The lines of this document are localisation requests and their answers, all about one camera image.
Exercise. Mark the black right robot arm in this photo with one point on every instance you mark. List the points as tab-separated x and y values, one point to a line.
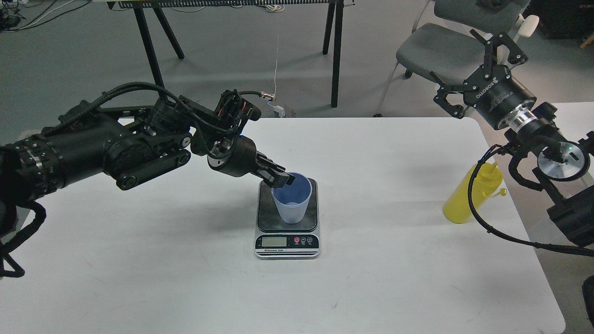
540	154

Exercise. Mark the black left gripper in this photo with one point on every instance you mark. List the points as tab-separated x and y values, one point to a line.
244	158

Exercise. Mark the grey office chair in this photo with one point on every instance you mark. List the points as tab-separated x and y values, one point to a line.
450	54

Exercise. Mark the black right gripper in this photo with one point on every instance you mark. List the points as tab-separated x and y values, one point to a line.
501	99

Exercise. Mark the black table with trestle legs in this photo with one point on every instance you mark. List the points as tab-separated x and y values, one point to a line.
332	34

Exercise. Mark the digital kitchen scale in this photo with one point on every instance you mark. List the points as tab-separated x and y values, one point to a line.
275	239

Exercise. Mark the white power adapter on floor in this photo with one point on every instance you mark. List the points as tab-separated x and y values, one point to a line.
284	111

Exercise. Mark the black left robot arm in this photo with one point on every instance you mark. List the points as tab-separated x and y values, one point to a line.
133	133

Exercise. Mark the blue ribbed plastic cup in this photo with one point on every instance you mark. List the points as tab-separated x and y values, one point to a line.
292	200

